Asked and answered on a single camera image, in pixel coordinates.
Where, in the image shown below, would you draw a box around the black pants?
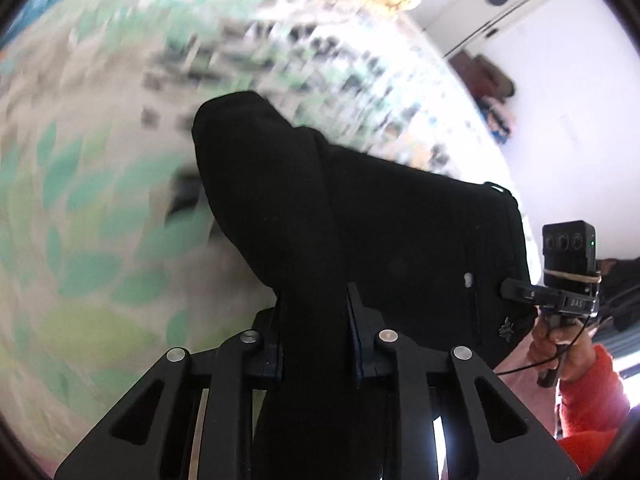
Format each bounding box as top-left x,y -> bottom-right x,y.
192,91 -> 536,479

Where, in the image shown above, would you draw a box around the right hand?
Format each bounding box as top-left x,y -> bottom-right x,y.
527,314 -> 597,382

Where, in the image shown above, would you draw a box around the pink dotted pajama pants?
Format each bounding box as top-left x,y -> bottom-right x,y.
494,335 -> 558,436

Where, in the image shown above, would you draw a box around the floral bed sheet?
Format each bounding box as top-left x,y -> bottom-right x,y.
1,0 -> 514,474

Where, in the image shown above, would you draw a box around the folded clothes pile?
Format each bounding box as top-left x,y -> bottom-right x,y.
475,96 -> 516,145

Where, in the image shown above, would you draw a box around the dark wooden side cabinet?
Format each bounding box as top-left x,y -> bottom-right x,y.
448,50 -> 516,103

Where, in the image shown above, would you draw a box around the white door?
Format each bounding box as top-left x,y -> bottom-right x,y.
425,0 -> 548,58

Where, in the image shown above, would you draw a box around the black camera box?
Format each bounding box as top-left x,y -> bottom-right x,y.
542,220 -> 597,295

